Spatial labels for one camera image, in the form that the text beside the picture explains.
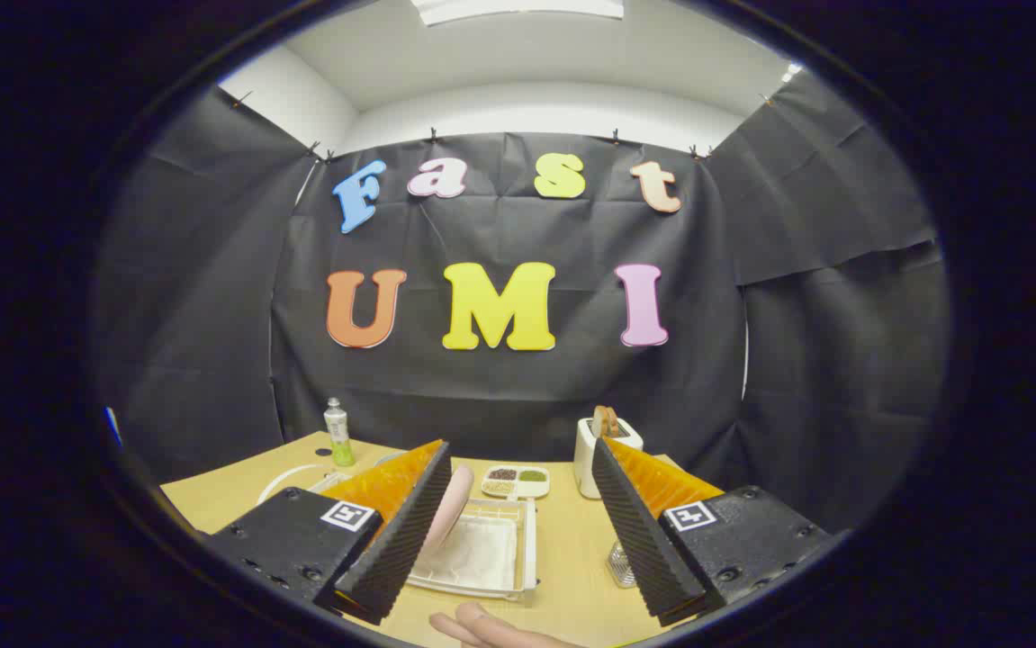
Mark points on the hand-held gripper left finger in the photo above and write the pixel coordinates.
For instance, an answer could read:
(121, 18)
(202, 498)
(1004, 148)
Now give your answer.
(396, 540)

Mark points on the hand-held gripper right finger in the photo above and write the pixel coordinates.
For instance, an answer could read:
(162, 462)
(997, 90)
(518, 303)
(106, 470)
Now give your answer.
(644, 540)

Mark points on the pink plate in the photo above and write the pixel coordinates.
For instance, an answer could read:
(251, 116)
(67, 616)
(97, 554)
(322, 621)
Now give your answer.
(450, 508)

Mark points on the white dish rack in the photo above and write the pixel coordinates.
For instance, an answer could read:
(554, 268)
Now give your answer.
(481, 558)

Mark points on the white compartment dish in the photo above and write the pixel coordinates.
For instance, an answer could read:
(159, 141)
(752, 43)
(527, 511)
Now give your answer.
(516, 481)

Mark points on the cream toaster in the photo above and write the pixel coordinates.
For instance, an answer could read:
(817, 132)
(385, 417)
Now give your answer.
(585, 468)

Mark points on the green and white bottle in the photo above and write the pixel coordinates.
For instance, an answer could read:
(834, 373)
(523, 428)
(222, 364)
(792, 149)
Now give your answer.
(338, 436)

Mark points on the brown bread slice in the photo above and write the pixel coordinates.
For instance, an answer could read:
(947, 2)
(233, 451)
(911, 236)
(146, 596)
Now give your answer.
(605, 420)

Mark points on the black backdrop cloth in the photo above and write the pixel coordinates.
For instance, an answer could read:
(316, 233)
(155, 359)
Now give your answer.
(499, 396)

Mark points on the ceiling light panel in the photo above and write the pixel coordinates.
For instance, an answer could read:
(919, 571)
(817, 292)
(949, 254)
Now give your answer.
(518, 9)

